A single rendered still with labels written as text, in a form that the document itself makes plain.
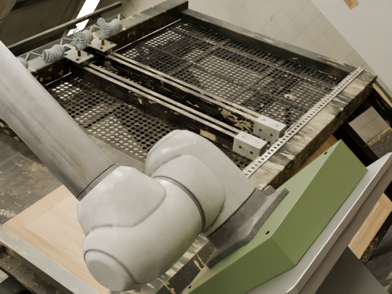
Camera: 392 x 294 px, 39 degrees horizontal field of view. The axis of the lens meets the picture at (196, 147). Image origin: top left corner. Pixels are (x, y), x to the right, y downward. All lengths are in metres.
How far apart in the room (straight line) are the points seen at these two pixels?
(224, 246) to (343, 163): 0.31
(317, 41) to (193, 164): 6.09
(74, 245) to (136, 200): 0.89
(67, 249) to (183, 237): 0.87
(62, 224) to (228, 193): 0.94
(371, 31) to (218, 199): 4.31
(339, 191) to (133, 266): 0.45
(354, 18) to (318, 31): 1.80
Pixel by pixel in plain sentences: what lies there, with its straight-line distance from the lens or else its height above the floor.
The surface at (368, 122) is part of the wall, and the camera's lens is 7.30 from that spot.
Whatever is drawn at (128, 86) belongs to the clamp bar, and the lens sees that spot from 2.61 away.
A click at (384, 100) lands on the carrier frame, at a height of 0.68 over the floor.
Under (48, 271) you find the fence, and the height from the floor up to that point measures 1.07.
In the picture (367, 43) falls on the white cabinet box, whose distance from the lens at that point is 5.38.
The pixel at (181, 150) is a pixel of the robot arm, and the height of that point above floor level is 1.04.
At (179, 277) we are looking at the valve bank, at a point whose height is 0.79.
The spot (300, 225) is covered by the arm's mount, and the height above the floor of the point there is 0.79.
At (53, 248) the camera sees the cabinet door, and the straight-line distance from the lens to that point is 1.91.
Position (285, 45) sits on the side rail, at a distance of 3.17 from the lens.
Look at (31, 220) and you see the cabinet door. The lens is 2.02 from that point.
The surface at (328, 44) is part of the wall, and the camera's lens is 7.12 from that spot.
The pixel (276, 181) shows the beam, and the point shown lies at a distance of 2.21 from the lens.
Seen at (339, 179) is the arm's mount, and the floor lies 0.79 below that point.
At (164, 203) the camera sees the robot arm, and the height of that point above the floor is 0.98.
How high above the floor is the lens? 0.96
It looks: 3 degrees up
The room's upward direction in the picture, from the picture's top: 41 degrees counter-clockwise
